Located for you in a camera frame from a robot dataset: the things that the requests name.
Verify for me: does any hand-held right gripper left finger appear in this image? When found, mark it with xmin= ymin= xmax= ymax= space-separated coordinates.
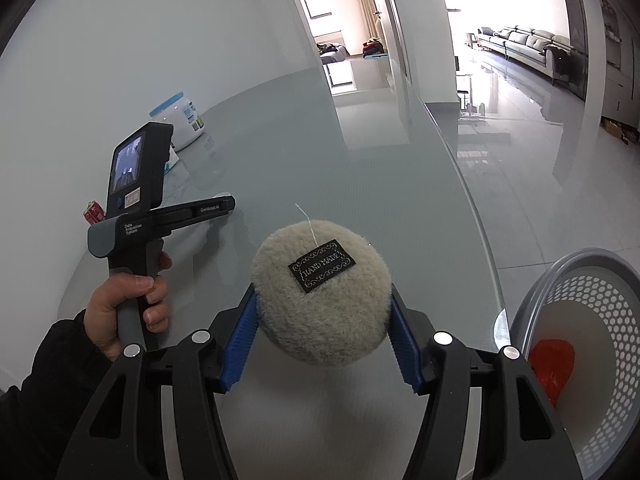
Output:
xmin=55 ymin=290 xmax=261 ymax=480

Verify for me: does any small red box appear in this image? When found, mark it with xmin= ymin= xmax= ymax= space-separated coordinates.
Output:
xmin=82 ymin=201 xmax=107 ymax=226

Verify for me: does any grey perforated plastic basket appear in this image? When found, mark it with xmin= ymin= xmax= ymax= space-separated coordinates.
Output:
xmin=510 ymin=248 xmax=640 ymax=480

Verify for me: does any person's left hand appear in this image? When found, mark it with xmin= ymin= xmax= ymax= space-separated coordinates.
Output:
xmin=83 ymin=252 xmax=173 ymax=363

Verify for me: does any tall white cabinet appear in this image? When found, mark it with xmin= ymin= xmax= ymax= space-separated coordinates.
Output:
xmin=600 ymin=0 xmax=640 ymax=126

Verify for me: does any round beige fluffy pad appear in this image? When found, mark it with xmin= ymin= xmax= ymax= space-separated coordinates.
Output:
xmin=250 ymin=203 xmax=394 ymax=367

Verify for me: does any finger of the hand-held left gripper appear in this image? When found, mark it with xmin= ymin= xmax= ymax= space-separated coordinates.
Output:
xmin=159 ymin=195 xmax=237 ymax=233

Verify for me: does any small dark side table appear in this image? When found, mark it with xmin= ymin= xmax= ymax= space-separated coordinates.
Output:
xmin=456 ymin=72 xmax=473 ymax=111

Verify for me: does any white jar with blue lid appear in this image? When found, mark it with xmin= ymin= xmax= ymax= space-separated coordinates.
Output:
xmin=148 ymin=91 xmax=206 ymax=152

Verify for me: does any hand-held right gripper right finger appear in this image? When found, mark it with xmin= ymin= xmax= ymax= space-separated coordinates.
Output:
xmin=386 ymin=285 xmax=583 ymax=480

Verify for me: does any red plastic bag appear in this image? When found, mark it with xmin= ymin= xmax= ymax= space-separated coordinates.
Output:
xmin=528 ymin=338 xmax=575 ymax=408

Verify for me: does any person's left forearm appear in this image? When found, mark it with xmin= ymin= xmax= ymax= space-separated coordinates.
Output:
xmin=0 ymin=310 xmax=121 ymax=480

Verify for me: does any cardboard box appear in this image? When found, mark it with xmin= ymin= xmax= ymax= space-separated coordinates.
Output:
xmin=600 ymin=117 xmax=631 ymax=141

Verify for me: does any dark tall cabinet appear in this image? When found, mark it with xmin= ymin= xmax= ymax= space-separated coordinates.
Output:
xmin=564 ymin=0 xmax=588 ymax=103

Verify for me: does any grey sofa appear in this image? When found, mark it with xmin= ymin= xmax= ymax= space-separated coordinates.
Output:
xmin=475 ymin=24 xmax=576 ymax=86

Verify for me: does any bed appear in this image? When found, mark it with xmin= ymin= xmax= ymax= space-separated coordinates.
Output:
xmin=317 ymin=42 xmax=351 ymax=63

